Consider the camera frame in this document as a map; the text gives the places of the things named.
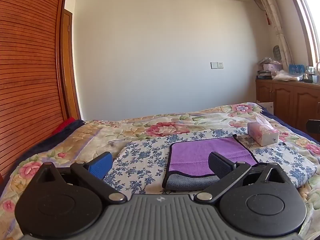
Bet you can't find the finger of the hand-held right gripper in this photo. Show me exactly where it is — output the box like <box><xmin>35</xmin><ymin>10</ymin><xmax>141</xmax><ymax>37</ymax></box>
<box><xmin>307</xmin><ymin>120</ymin><xmax>320</xmax><ymax>142</ymax></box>

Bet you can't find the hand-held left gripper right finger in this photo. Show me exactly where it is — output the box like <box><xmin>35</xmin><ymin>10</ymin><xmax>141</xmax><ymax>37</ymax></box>
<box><xmin>194</xmin><ymin>152</ymin><xmax>290</xmax><ymax>203</ymax></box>

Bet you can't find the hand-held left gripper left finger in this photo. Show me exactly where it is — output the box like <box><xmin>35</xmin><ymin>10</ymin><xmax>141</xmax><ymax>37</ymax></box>
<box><xmin>32</xmin><ymin>152</ymin><xmax>128</xmax><ymax>204</ymax></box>

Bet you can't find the purple and grey towel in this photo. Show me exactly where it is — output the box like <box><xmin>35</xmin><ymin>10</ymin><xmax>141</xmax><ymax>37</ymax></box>
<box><xmin>162</xmin><ymin>134</ymin><xmax>259</xmax><ymax>192</ymax></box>

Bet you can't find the wooden cabinet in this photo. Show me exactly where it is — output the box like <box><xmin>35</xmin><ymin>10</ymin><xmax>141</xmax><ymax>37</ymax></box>
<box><xmin>255</xmin><ymin>79</ymin><xmax>320</xmax><ymax>140</ymax></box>

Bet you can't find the blue floral white cloth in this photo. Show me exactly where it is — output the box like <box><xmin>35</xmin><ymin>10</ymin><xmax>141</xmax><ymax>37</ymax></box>
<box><xmin>102</xmin><ymin>127</ymin><xmax>316</xmax><ymax>195</ymax></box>

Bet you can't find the pink floral tissue box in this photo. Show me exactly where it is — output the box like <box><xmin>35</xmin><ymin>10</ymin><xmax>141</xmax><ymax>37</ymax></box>
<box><xmin>247</xmin><ymin>116</ymin><xmax>280</xmax><ymax>147</ymax></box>

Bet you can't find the red cloth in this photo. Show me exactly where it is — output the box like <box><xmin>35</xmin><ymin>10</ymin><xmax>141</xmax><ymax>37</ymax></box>
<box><xmin>52</xmin><ymin>117</ymin><xmax>76</xmax><ymax>135</ymax></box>

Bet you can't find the clear plastic bag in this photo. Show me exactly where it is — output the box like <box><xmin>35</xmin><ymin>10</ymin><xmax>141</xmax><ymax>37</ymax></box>
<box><xmin>272</xmin><ymin>70</ymin><xmax>302</xmax><ymax>82</ymax></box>

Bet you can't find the blue box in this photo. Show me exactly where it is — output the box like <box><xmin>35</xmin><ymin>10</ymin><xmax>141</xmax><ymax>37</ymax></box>
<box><xmin>289</xmin><ymin>64</ymin><xmax>305</xmax><ymax>75</ymax></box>

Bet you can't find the floral bed blanket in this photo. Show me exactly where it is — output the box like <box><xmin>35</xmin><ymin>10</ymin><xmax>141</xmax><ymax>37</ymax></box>
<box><xmin>0</xmin><ymin>102</ymin><xmax>320</xmax><ymax>240</ymax></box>

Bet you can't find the dark hand fan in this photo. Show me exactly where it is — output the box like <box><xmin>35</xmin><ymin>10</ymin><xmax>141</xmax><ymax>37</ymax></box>
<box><xmin>273</xmin><ymin>45</ymin><xmax>282</xmax><ymax>64</ymax></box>

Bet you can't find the wooden door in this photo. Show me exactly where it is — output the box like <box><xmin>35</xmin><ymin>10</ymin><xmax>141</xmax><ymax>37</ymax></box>
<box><xmin>61</xmin><ymin>9</ymin><xmax>81</xmax><ymax>120</ymax></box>

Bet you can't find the patterned beige curtain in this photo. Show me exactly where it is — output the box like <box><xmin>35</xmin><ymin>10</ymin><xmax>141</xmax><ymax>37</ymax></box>
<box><xmin>252</xmin><ymin>0</ymin><xmax>293</xmax><ymax>68</ymax></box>

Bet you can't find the slatted wooden wardrobe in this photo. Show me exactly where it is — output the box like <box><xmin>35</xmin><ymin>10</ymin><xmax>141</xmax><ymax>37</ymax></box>
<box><xmin>0</xmin><ymin>0</ymin><xmax>81</xmax><ymax>180</ymax></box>

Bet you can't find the wooden window frame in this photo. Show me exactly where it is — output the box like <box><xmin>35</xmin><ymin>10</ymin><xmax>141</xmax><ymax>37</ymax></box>
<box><xmin>285</xmin><ymin>0</ymin><xmax>320</xmax><ymax>68</ymax></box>

